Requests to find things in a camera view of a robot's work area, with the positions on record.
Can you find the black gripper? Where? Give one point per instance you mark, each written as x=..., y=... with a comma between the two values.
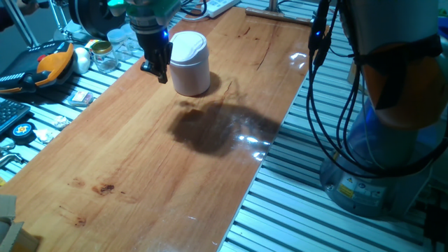
x=155, y=45

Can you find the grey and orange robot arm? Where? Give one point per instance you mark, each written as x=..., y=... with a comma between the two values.
x=392, y=87

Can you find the dark red sleeved forearm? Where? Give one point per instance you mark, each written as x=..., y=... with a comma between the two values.
x=6, y=19

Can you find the white round trash can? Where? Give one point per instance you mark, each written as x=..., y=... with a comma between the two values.
x=190, y=70

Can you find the bare person hand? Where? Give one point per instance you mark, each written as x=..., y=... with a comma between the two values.
x=28, y=7

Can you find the glass jar white lid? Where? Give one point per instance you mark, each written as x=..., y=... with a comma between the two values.
x=129, y=40
x=116, y=38

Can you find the glass jar gold lid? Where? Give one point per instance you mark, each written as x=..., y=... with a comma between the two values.
x=104, y=57

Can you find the white egg-shaped object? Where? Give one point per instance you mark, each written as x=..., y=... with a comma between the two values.
x=82, y=59

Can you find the small plastic packet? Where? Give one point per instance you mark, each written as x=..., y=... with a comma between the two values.
x=81, y=98

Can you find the black filament spool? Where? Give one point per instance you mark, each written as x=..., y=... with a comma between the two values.
x=91, y=17

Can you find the glossy wooden board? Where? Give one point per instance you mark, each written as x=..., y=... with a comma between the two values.
x=157, y=157

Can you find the white power strip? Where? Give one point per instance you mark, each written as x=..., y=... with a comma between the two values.
x=220, y=7

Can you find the orange black teach pendant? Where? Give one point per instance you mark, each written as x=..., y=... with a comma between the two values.
x=49, y=66

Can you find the crumpled white paper ball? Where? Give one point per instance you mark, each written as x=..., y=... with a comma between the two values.
x=45, y=136
x=61, y=122

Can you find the black round tape measure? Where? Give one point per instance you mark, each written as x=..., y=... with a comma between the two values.
x=22, y=131

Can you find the black keyboard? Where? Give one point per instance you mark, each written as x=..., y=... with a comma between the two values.
x=10, y=113

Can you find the metal pipe valve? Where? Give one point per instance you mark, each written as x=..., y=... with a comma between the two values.
x=8, y=155

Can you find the cardboard block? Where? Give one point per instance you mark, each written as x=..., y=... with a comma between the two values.
x=17, y=239
x=7, y=208

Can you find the frame pole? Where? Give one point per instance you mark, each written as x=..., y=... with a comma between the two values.
x=275, y=5

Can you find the grey metal frame bar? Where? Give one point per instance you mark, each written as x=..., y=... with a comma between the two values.
x=21, y=22

